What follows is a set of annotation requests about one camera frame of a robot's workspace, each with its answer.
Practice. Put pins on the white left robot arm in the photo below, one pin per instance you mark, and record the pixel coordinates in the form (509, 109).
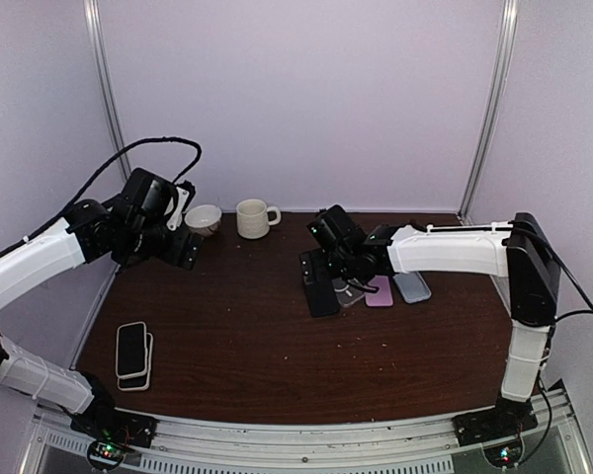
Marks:
(144, 221)

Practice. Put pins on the aluminium frame post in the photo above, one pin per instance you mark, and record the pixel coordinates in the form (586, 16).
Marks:
(502, 62)
(94, 28)

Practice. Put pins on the light blue phone case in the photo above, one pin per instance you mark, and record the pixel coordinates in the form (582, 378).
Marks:
(412, 287)

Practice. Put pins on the white ceramic mug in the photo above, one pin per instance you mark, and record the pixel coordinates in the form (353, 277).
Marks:
(254, 218)

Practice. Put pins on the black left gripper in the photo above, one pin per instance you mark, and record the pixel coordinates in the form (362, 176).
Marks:
(174, 253)

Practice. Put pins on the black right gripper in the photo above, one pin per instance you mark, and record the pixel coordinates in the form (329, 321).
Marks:
(321, 271)

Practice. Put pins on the white ceramic bowl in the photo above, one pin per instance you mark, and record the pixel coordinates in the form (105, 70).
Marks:
(204, 220)

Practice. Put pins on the aluminium front rail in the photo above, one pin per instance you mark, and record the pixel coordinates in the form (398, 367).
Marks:
(420, 445)

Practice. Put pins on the left aluminium frame post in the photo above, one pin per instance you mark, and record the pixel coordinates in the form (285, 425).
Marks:
(94, 28)

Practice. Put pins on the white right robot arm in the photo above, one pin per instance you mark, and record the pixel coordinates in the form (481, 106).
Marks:
(517, 250)

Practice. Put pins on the clear magsafe phone case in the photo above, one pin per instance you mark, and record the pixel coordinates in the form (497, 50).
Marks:
(346, 294)

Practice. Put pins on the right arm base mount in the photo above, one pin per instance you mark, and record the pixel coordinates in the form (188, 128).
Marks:
(498, 429)

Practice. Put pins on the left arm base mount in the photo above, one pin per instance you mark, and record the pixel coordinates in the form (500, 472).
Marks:
(115, 433)

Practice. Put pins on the right aluminium frame post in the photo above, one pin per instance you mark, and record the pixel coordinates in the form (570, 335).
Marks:
(502, 62)

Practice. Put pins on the black phone with dark case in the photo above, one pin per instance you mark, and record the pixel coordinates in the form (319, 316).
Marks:
(321, 299)

